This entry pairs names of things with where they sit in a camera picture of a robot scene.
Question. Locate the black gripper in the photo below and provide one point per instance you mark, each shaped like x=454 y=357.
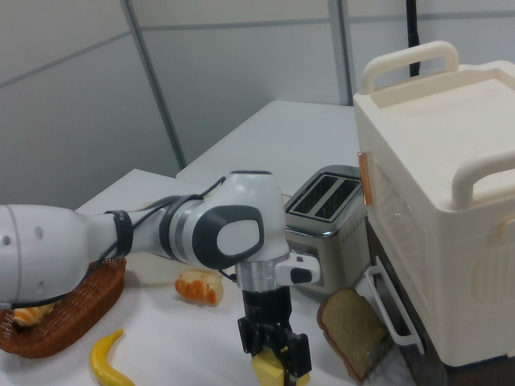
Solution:
x=265 y=309

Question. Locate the yellow cube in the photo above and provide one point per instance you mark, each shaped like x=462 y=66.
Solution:
x=267 y=368

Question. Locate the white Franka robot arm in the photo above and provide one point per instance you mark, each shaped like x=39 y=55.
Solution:
x=237 y=225

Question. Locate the brown bread slice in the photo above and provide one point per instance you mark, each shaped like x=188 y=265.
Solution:
x=350 y=325

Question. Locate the glazed pastry slice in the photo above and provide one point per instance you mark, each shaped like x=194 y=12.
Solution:
x=199 y=287

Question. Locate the chrome two-slot toaster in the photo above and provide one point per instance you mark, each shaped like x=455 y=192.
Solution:
x=334 y=249

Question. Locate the yellow banana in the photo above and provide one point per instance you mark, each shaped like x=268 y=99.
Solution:
x=102 y=362

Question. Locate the copper strip latch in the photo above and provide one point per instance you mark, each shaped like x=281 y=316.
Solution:
x=365 y=177

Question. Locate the brown wicker basket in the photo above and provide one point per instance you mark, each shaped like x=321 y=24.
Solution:
x=80 y=309

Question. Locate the cream toy oven appliance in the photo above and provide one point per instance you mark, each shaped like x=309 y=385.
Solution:
x=442 y=181

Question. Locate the orange striped bread roll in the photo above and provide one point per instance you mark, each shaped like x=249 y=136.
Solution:
x=30 y=315

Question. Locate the black pole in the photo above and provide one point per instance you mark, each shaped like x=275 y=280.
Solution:
x=413 y=36

